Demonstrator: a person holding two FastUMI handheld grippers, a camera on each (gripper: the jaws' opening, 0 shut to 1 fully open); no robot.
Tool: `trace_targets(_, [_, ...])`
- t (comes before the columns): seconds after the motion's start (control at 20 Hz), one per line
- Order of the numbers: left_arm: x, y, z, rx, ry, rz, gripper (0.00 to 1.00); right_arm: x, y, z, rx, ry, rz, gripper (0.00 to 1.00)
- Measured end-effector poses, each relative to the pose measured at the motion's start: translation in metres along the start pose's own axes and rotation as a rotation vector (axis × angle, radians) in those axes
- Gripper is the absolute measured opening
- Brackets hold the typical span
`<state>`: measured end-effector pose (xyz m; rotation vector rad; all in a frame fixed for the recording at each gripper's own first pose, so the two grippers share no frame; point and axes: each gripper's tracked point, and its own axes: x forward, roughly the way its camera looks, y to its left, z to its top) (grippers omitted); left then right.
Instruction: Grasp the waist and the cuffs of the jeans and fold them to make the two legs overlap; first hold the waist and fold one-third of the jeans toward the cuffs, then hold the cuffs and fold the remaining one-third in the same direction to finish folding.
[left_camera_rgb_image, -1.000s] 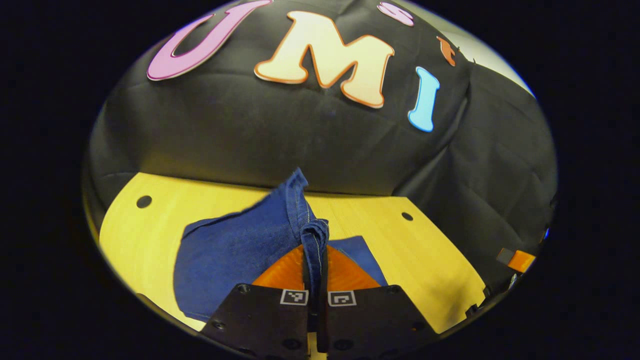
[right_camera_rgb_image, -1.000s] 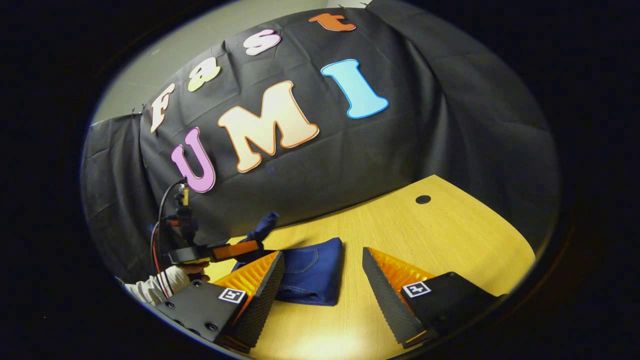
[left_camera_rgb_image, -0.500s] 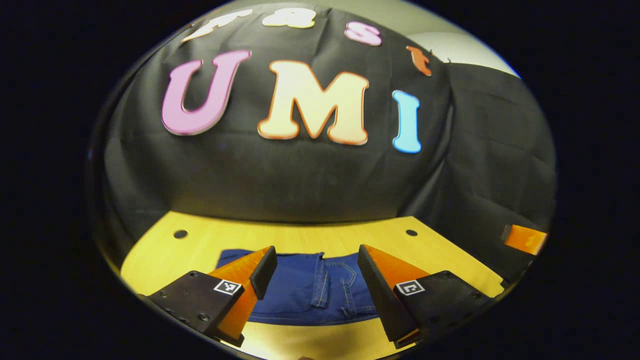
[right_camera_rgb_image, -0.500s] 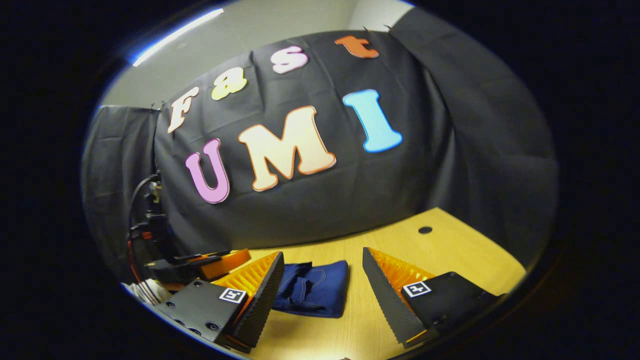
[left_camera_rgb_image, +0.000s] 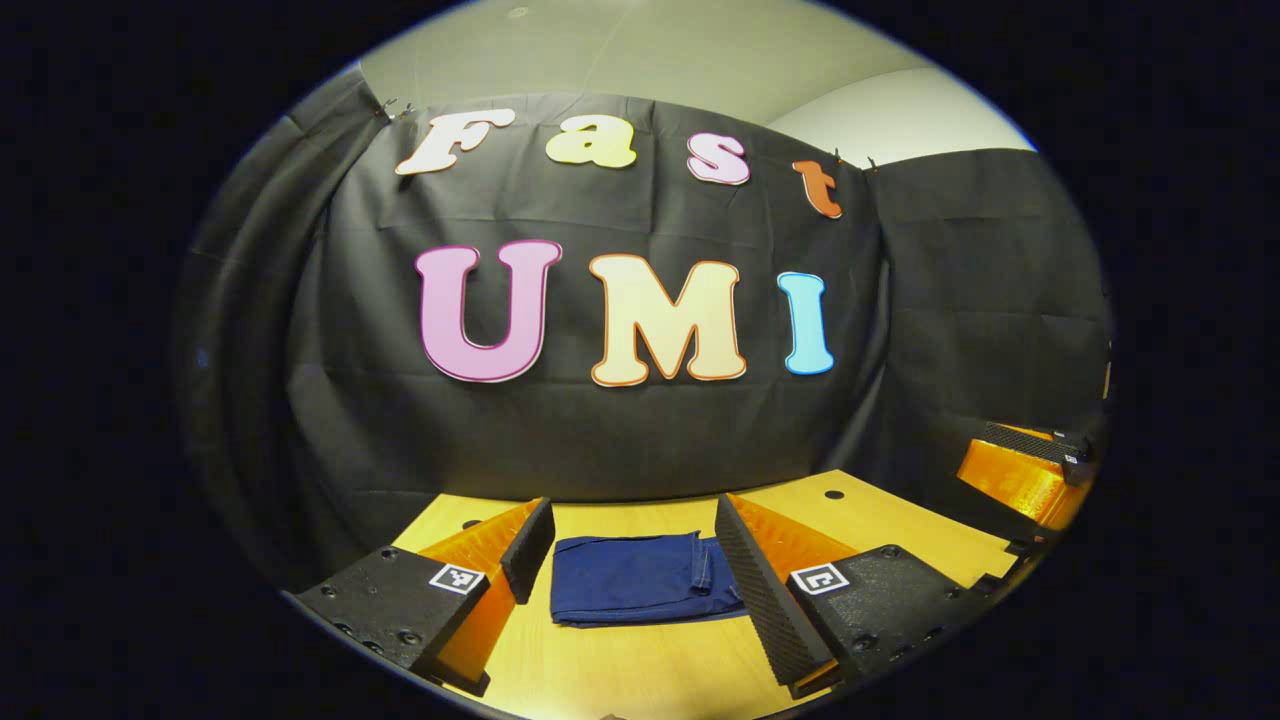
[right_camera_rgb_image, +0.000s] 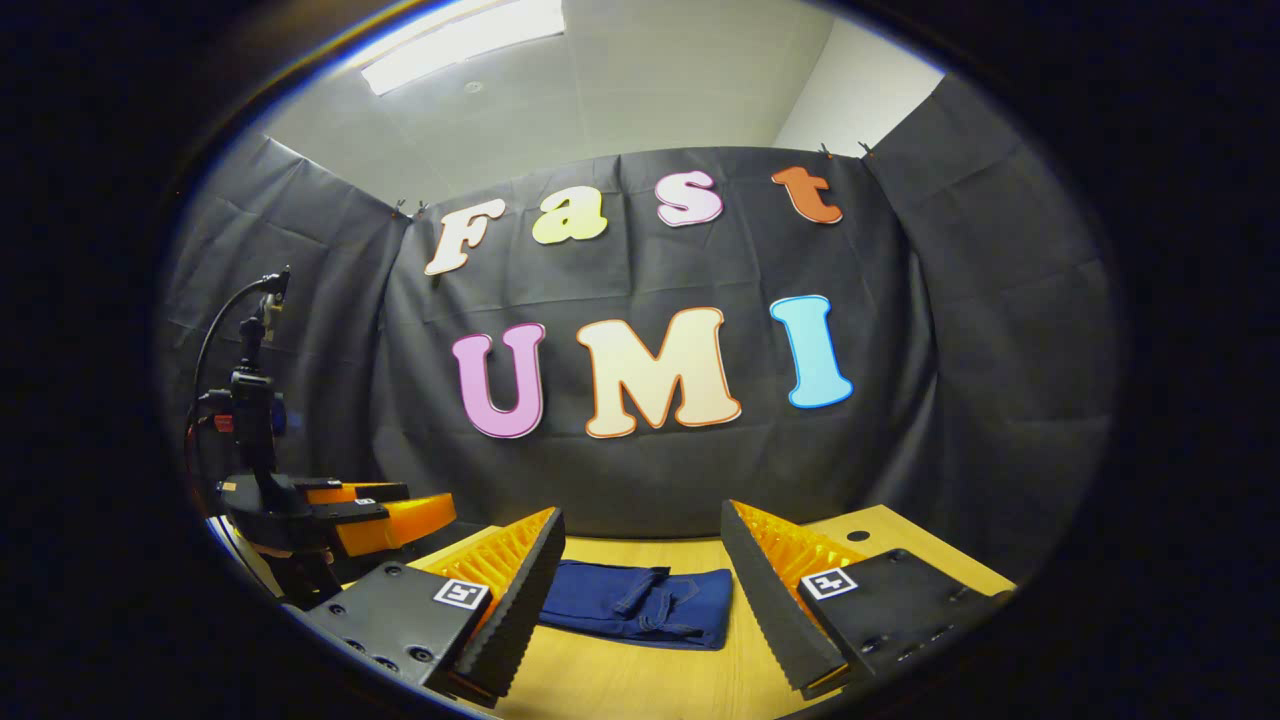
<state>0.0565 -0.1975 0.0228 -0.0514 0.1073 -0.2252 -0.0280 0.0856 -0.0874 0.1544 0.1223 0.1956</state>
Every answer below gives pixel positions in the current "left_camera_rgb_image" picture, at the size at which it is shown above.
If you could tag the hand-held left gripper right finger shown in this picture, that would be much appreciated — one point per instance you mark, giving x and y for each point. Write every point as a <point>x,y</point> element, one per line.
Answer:
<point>753,590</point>

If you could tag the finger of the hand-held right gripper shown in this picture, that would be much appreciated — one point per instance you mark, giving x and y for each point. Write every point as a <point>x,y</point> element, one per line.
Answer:
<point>1015,480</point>

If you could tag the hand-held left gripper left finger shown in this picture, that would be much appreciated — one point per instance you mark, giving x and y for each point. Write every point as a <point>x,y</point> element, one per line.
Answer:
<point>531,548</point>

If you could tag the blue denim jeans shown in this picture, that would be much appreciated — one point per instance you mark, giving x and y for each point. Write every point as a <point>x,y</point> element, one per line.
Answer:
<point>630,580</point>

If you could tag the black backdrop cloth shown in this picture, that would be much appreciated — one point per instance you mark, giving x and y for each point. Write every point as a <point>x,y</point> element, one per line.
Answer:
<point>350,430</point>

